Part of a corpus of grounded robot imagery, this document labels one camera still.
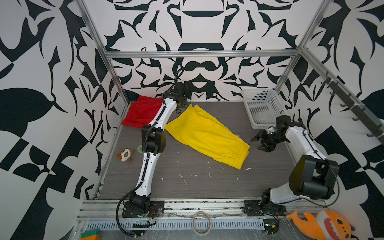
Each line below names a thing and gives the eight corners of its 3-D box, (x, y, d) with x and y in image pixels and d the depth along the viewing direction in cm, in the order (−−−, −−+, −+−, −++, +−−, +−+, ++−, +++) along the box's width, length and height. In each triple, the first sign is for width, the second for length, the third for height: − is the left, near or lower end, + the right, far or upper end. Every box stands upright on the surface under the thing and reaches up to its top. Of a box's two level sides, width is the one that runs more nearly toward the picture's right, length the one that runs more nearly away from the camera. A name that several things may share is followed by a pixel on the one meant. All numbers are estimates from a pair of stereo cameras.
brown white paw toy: (119, 163, 93) (115, 159, 88) (123, 153, 97) (119, 148, 92) (132, 163, 93) (129, 159, 88) (135, 153, 97) (132, 148, 92)
